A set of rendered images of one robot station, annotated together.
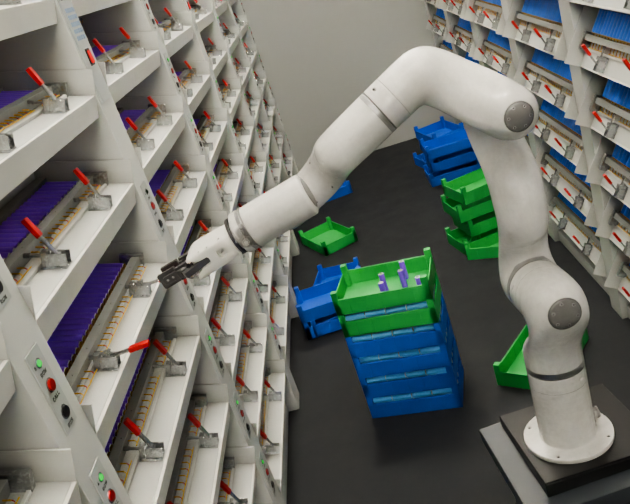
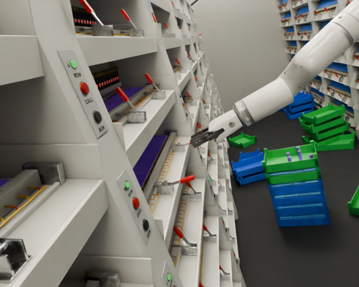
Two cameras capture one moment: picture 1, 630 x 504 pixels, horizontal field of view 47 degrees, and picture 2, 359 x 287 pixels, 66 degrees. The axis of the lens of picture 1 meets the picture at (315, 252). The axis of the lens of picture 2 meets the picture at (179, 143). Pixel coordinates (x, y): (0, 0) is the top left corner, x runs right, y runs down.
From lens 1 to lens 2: 0.55 m
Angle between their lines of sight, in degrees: 8
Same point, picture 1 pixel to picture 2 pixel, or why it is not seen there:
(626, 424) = not seen: outside the picture
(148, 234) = (180, 119)
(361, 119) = (331, 36)
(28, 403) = (118, 218)
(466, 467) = (341, 259)
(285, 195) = (275, 89)
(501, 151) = not seen: outside the picture
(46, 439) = (131, 249)
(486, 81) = not seen: outside the picture
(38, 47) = (126, 9)
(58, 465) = (139, 271)
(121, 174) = (168, 84)
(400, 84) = not seen: outside the picture
